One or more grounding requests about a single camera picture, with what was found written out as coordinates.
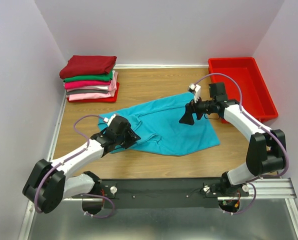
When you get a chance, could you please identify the teal t shirt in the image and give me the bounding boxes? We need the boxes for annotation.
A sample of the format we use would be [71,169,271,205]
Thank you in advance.
[97,91,221,157]

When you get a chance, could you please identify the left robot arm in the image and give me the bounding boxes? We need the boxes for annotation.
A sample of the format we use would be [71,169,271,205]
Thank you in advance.
[22,114,141,214]

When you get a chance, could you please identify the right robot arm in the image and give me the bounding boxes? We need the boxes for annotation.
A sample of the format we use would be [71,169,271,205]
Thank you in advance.
[179,82,288,195]

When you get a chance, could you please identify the red plastic bin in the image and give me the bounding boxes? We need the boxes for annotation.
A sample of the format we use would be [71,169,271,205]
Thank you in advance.
[208,57,279,123]

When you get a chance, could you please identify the green folded shirt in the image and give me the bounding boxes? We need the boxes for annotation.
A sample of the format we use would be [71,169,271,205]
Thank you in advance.
[63,70,115,83]

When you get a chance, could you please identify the grey folded shirt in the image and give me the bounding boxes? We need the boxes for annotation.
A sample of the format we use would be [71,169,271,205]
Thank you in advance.
[66,89,109,95]

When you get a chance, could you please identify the magenta folded shirt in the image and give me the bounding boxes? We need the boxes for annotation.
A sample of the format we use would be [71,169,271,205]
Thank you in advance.
[64,80,112,90]

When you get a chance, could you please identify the dark red folded shirt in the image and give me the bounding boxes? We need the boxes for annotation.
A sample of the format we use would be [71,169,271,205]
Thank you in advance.
[59,55,117,79]

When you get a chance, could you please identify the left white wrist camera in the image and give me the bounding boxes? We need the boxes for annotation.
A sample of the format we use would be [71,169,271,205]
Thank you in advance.
[102,113,118,127]

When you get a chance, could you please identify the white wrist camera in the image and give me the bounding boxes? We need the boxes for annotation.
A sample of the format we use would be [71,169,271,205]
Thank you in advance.
[188,83,201,103]
[102,113,118,127]

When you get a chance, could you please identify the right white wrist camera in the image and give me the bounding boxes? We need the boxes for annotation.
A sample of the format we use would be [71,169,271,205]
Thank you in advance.
[188,83,201,103]

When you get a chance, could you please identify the back aluminium rail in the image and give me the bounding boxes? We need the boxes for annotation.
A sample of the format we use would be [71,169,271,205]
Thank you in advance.
[114,64,209,69]

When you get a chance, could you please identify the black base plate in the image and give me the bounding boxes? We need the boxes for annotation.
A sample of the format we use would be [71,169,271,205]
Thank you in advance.
[82,177,249,212]

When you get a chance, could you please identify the aluminium frame rail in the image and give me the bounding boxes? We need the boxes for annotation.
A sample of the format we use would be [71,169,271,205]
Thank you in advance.
[28,177,298,201]

